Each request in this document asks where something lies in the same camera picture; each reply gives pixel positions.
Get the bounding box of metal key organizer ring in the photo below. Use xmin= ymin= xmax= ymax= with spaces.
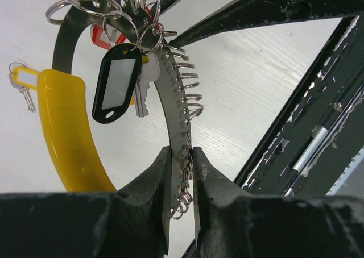
xmin=38 ymin=0 xmax=205 ymax=220

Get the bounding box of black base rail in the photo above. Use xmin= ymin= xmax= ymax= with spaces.
xmin=184 ymin=16 xmax=363 ymax=257

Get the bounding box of yellow tag key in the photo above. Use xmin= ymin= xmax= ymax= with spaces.
xmin=8 ymin=61 xmax=39 ymax=113

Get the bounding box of red tag key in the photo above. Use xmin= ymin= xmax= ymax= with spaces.
xmin=89 ymin=5 xmax=154 ymax=50

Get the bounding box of black tag key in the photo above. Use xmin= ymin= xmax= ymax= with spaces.
xmin=92 ymin=43 xmax=142 ymax=124

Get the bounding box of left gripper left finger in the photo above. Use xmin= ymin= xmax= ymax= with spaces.
xmin=1 ymin=147 xmax=172 ymax=257

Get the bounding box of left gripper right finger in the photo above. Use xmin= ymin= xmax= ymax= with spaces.
xmin=193 ymin=147 xmax=363 ymax=257

